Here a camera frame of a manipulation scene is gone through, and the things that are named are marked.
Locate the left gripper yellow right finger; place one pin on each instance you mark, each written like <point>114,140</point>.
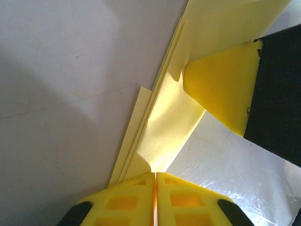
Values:
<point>188,202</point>

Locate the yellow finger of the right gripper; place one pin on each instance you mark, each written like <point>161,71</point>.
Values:
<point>223,82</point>

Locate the yellow paper sheet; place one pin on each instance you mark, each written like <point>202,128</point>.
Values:
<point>164,131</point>

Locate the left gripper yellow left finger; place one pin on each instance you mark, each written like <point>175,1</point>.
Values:
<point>122,202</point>

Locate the grey metal sheet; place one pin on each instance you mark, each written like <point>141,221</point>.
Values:
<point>235,176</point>

